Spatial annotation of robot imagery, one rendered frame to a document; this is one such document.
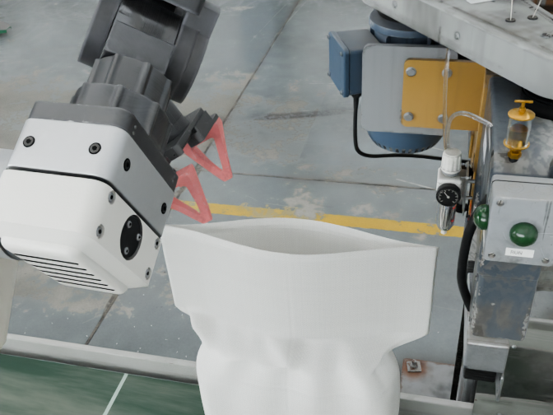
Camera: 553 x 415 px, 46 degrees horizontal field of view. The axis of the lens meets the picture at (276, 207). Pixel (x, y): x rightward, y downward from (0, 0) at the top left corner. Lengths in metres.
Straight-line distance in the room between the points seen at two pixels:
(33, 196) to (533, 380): 1.28
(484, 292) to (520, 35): 0.33
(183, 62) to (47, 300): 2.21
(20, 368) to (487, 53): 1.50
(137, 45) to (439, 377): 1.84
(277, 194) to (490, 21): 2.22
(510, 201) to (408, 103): 0.46
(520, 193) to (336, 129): 2.86
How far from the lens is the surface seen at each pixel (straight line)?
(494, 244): 0.78
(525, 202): 0.75
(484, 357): 0.96
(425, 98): 1.16
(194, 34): 0.62
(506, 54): 0.91
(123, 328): 2.53
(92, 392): 1.85
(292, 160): 3.32
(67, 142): 0.51
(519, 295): 0.89
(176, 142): 0.74
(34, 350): 2.01
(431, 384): 2.25
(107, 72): 0.57
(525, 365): 1.56
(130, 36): 0.59
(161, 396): 1.79
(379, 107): 1.18
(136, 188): 0.52
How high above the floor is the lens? 1.75
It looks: 36 degrees down
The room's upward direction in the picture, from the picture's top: 4 degrees counter-clockwise
